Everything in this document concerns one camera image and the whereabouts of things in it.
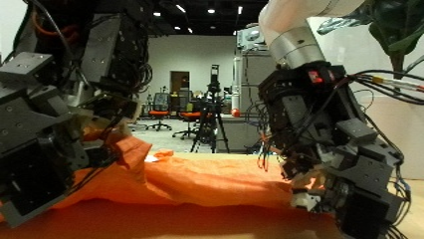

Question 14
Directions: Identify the black camera tripod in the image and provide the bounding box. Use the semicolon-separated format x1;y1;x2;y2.
191;64;230;154

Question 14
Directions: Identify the green leafy plant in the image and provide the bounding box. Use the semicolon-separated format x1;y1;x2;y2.
317;0;424;83

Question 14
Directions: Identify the grey metal cabinet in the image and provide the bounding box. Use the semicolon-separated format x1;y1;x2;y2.
232;49;277;118

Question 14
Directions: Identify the orange cloth garment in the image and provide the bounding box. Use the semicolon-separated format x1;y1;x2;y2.
0;135;342;239

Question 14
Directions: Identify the brown door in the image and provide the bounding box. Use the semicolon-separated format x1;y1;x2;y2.
171;70;192;94

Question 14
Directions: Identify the left hand cable bundle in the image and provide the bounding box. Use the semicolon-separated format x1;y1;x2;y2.
24;0;84;73

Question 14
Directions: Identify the grey box appliance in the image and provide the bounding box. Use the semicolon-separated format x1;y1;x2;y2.
236;26;270;52

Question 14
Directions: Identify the right hand cable bundle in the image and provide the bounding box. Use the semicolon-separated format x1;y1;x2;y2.
346;69;424;106

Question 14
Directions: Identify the orange seat office chair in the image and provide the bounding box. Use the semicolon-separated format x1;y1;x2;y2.
145;93;175;132
172;89;204;139

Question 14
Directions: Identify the hand cable bundle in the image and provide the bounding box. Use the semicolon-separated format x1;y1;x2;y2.
24;0;84;73
346;69;424;106

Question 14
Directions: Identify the grey low counter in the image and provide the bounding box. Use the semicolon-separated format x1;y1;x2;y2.
216;114;270;154

